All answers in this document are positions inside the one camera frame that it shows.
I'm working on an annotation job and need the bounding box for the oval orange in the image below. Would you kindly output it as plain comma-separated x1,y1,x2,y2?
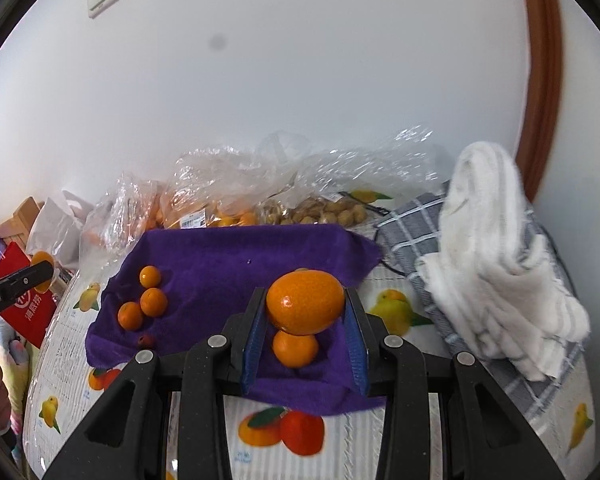
266,270,345,336

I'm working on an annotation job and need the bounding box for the cardboard box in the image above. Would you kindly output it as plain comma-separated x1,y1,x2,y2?
0,197,46,241

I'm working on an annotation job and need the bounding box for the wooden door frame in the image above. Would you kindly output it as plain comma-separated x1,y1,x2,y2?
517,0,566,201

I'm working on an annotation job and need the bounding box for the pile of bagged longans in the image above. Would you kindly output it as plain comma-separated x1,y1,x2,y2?
257,196,370,227

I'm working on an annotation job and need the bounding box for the pile of bagged oranges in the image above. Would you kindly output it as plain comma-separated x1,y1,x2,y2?
165,200,258,229

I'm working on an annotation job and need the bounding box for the white plastic bag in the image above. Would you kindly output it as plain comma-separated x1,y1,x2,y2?
27,190,93,268

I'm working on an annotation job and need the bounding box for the purple towel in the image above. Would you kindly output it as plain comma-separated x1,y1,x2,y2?
85,224,387,417

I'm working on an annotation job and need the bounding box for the red paper bag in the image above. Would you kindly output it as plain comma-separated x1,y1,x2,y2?
0,241,58,350

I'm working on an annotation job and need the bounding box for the large round orange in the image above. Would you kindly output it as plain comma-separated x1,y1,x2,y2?
272,331,320,368

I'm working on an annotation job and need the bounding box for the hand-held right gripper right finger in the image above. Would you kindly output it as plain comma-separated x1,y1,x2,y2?
342,287,566,480

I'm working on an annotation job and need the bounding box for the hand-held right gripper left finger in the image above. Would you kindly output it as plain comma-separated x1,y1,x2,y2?
42,287,268,480

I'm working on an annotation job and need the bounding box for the clear plastic bag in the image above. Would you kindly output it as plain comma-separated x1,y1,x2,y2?
80,172,163,261
255,125,453,228
160,146,301,231

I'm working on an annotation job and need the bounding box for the grey checked cloth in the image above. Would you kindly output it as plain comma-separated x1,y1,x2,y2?
375,180,593,418

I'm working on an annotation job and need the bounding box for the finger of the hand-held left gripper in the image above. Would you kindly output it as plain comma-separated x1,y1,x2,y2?
7,262,55,307

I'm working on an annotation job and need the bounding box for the black cord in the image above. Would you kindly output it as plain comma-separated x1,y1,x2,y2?
375,255,407,277

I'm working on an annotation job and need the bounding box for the pastel plush toy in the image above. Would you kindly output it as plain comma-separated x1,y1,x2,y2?
0,317,33,428

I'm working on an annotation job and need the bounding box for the white striped towel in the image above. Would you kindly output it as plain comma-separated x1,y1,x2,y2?
417,141,591,382

